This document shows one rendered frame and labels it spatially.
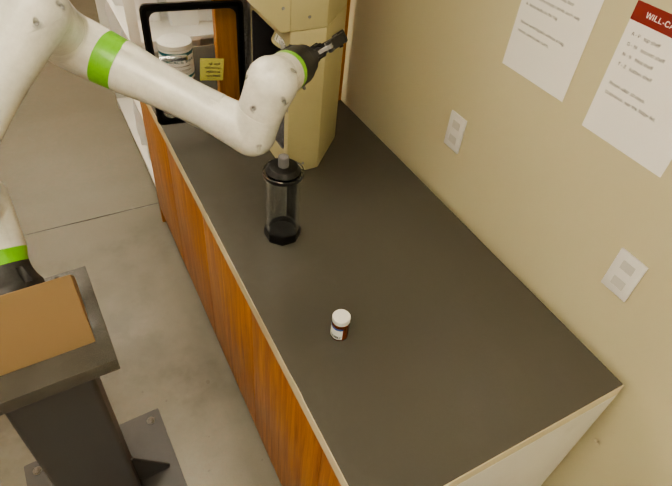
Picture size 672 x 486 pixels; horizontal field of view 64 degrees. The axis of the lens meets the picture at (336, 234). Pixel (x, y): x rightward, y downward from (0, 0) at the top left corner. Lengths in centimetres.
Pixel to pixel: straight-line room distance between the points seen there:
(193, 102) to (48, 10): 30
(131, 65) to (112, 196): 208
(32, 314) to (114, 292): 150
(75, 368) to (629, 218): 125
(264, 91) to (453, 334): 73
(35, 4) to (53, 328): 64
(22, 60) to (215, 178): 78
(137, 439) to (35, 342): 103
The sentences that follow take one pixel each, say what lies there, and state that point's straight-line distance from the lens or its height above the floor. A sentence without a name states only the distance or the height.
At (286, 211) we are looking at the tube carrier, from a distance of 143.
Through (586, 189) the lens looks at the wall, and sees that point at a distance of 137.
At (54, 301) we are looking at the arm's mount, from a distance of 124.
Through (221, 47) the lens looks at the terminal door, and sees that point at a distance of 183.
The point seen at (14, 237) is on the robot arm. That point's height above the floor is 118.
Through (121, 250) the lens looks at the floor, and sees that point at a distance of 293.
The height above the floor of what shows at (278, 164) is 119.
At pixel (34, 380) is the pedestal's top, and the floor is 94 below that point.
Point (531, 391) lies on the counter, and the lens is 135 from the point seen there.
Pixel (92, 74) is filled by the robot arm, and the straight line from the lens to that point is 127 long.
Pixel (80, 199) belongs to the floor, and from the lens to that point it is 330.
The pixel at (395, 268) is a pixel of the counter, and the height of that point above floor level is 94.
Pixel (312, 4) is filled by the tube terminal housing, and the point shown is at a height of 148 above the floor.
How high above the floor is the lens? 200
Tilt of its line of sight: 43 degrees down
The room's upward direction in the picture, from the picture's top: 6 degrees clockwise
